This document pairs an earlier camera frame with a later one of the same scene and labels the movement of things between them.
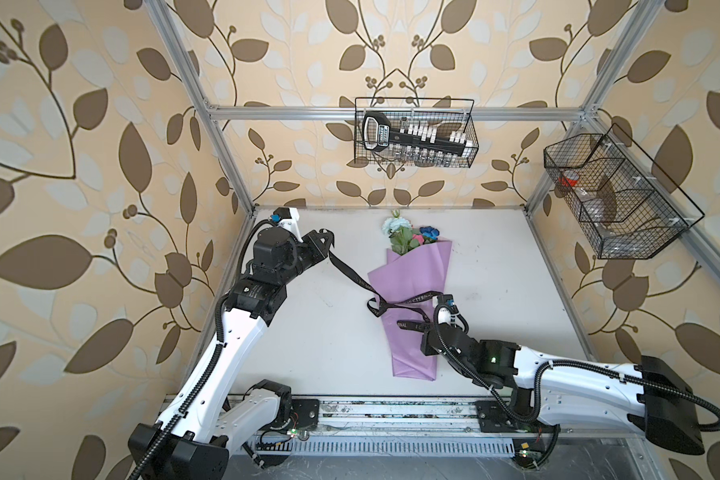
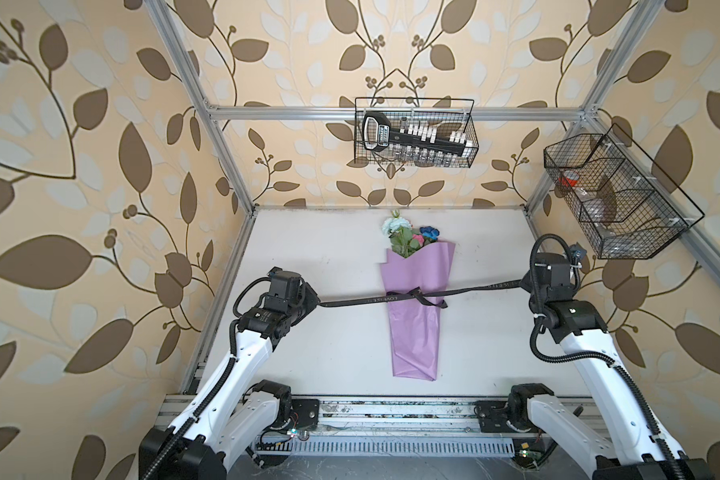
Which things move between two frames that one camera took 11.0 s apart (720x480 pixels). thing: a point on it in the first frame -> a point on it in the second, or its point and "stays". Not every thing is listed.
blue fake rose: x=430 y=232 stays
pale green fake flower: x=395 y=223 stays
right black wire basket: x=627 y=208 stays
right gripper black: x=425 y=346 -> x=525 y=281
